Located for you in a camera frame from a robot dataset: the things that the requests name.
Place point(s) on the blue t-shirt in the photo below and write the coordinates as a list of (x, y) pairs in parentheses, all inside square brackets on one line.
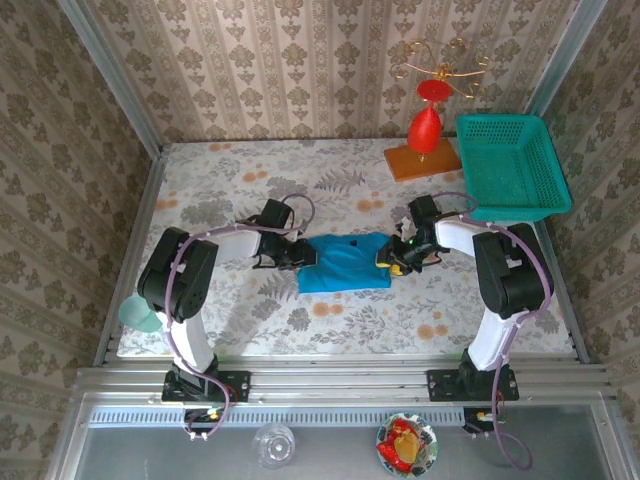
[(345, 270)]

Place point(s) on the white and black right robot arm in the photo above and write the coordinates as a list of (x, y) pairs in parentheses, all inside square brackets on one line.
[(510, 270)]

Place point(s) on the floral table cover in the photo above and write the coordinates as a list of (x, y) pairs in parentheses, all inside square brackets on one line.
[(325, 325)]

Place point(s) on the red wine glass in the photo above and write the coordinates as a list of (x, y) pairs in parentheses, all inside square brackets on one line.
[(425, 132)]

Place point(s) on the teal plastic basket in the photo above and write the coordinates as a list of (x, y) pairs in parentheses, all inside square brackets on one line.
[(510, 170)]

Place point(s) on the mint green round lid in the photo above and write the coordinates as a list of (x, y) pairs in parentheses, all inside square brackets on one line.
[(135, 312)]

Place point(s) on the small black electronics board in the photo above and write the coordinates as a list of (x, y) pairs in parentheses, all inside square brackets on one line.
[(200, 416), (475, 417)]

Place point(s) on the yellow toy food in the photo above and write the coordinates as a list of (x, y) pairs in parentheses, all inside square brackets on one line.
[(406, 446)]

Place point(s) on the patterned plate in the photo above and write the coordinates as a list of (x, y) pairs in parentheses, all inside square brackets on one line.
[(431, 445)]

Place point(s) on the red toy pepper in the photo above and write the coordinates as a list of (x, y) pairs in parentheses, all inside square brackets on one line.
[(386, 450)]

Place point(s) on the clear drinking glass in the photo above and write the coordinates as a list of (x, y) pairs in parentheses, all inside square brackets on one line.
[(274, 446)]

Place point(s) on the grey metal shelf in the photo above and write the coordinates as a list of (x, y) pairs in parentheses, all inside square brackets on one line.
[(340, 450)]

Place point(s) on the aluminium mounting rail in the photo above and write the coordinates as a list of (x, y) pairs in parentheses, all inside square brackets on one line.
[(340, 380)]

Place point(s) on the aluminium frame post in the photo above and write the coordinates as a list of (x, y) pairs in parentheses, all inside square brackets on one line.
[(110, 75), (567, 55)]

